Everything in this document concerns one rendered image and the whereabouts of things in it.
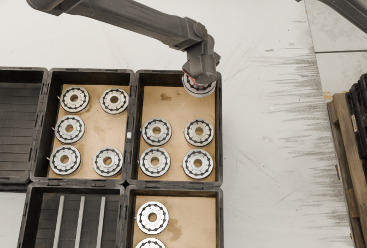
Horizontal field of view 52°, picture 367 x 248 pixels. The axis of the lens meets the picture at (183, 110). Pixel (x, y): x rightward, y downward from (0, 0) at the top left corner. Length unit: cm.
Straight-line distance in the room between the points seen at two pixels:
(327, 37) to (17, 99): 192
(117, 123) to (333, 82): 153
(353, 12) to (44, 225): 107
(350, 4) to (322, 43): 182
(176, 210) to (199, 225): 9
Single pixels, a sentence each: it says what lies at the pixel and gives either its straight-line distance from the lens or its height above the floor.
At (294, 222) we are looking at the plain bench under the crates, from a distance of 146.
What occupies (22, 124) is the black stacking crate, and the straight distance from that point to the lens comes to 147.
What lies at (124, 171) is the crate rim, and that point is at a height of 93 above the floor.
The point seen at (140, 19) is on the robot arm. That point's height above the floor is 144.
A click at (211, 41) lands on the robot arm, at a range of 101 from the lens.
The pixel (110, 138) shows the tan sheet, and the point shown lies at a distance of 135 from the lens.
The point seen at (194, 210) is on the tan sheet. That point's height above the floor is 83.
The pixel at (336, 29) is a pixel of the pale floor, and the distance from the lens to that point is 272.
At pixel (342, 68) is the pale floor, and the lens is 258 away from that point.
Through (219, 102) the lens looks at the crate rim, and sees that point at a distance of 128.
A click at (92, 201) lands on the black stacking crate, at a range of 132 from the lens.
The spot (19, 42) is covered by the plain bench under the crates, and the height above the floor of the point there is 70.
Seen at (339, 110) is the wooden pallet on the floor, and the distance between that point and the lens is 228.
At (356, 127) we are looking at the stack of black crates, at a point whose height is 20.
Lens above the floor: 209
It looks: 68 degrees down
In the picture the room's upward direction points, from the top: straight up
